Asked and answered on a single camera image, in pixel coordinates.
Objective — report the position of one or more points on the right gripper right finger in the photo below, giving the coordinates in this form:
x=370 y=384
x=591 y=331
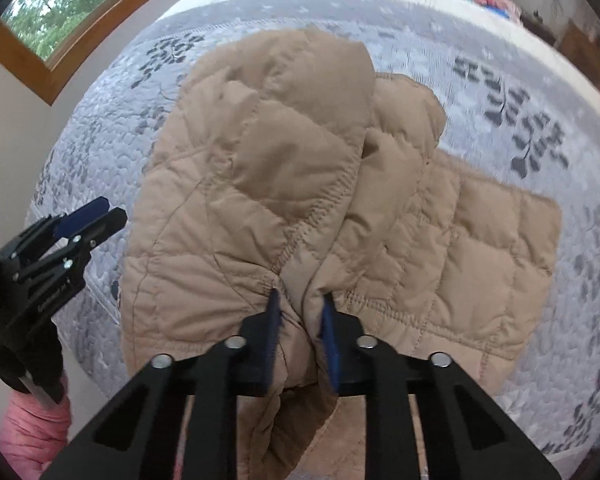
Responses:
x=424 y=418

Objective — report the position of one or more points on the large wooden side window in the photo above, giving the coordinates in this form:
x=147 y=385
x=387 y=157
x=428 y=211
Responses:
x=44 y=42

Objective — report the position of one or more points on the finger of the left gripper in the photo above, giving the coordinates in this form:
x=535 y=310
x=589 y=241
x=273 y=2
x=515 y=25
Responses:
x=94 y=235
x=70 y=225

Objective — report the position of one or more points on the beige quilted down coat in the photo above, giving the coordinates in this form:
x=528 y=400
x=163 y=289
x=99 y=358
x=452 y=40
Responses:
x=289 y=163

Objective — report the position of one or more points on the pink knitted cloth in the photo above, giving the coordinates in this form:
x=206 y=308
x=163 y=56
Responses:
x=31 y=437

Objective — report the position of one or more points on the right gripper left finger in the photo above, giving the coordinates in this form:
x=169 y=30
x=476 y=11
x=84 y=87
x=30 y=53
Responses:
x=178 y=419

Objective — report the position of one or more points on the grey floral quilted bedspread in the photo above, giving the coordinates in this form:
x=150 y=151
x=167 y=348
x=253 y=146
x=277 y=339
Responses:
x=517 y=110

